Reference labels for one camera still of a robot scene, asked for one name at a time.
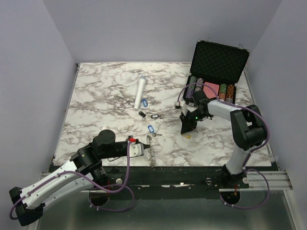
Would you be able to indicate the blue key tag far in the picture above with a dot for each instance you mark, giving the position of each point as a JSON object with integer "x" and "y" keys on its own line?
{"x": 144, "y": 102}

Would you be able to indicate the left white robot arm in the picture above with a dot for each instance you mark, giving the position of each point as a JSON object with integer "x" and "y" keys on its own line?
{"x": 82, "y": 171}

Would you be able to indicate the blue key tag near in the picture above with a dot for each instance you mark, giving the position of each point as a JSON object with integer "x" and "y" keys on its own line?
{"x": 151, "y": 129}

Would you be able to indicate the yellow key tag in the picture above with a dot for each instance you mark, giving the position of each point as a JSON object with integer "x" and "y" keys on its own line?
{"x": 186, "y": 136}

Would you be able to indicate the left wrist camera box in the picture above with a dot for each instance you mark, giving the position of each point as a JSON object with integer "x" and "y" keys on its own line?
{"x": 136, "y": 149}

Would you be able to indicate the white microphone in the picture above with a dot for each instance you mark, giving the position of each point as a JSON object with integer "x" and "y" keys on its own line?
{"x": 141, "y": 84}

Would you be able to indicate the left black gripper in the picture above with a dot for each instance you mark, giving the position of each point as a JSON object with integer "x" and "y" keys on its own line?
{"x": 146, "y": 146}

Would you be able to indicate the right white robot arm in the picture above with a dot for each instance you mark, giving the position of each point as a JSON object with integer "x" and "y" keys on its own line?
{"x": 249, "y": 130}

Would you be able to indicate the pink playing card deck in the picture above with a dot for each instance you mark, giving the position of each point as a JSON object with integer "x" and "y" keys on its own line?
{"x": 211, "y": 89}

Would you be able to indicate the silver key on blue tag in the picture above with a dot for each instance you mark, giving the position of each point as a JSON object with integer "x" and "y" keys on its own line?
{"x": 156, "y": 135}

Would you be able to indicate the blue key tag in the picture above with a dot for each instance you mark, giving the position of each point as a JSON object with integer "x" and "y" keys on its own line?
{"x": 151, "y": 129}
{"x": 144, "y": 102}

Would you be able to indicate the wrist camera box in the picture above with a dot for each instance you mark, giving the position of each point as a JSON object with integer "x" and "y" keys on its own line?
{"x": 183, "y": 107}
{"x": 136, "y": 149}

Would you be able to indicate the large metal keyring disc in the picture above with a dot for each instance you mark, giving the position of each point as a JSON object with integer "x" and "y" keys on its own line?
{"x": 151, "y": 151}

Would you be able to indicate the black key fob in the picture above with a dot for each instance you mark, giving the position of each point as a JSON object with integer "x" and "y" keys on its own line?
{"x": 142, "y": 114}

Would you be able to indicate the black poker chip case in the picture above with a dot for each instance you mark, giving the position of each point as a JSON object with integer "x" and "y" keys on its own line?
{"x": 217, "y": 64}

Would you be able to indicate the black key tag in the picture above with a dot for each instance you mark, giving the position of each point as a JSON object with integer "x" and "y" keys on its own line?
{"x": 155, "y": 116}

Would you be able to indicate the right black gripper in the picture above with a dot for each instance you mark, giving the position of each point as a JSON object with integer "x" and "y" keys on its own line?
{"x": 187, "y": 125}

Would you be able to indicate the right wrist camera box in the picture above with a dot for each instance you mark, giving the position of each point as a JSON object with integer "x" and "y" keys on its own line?
{"x": 183, "y": 107}

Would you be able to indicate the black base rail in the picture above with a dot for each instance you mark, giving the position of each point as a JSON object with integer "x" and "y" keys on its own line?
{"x": 211, "y": 182}

